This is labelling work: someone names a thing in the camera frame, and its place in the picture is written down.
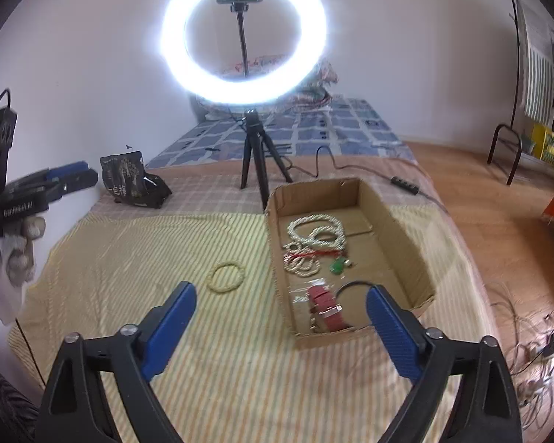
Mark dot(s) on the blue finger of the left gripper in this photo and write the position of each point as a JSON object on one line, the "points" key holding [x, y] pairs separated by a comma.
{"points": [[66, 170], [60, 184]]}

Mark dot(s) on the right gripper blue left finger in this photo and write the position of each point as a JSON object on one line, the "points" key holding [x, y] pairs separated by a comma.
{"points": [[164, 327]]}

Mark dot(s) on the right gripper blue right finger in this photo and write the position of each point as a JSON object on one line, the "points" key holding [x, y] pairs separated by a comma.
{"points": [[399, 331]]}

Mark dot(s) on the left gloved hand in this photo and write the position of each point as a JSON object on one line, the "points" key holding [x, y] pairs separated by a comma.
{"points": [[17, 265]]}

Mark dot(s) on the black printed bag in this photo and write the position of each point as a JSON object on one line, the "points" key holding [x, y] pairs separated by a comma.
{"points": [[126, 179]]}

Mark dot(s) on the black thin bangle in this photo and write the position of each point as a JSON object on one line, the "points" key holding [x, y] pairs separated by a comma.
{"points": [[353, 292]]}

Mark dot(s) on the yellow striped cloth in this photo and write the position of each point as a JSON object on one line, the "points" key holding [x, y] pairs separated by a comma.
{"points": [[236, 375]]}

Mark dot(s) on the green jade pendant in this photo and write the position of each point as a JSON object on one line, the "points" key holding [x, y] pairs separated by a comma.
{"points": [[339, 265]]}

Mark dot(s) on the brown cardboard box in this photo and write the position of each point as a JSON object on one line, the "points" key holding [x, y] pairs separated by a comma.
{"points": [[310, 225]]}

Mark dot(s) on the pink checked blanket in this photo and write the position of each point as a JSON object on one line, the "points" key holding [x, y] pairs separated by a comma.
{"points": [[215, 187]]}

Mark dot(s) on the black tripod stand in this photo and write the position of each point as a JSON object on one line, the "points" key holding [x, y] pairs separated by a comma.
{"points": [[257, 141]]}

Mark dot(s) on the blue patterned bed sheet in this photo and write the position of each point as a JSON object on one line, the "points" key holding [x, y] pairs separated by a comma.
{"points": [[348, 126]]}

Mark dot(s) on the black clothes rack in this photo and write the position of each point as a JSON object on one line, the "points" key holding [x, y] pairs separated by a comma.
{"points": [[511, 141]]}

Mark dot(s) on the yellow green box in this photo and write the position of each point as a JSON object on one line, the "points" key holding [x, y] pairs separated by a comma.
{"points": [[543, 139]]}

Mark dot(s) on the black phone holder gooseneck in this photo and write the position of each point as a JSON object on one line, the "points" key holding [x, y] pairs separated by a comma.
{"points": [[240, 8]]}

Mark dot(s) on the striped hanging towel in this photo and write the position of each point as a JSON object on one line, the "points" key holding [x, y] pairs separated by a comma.
{"points": [[537, 64]]}

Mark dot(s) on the power strip with cables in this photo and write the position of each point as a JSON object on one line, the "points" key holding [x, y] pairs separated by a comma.
{"points": [[529, 352]]}

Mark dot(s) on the white ring light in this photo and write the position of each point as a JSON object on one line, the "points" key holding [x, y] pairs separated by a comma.
{"points": [[174, 48]]}

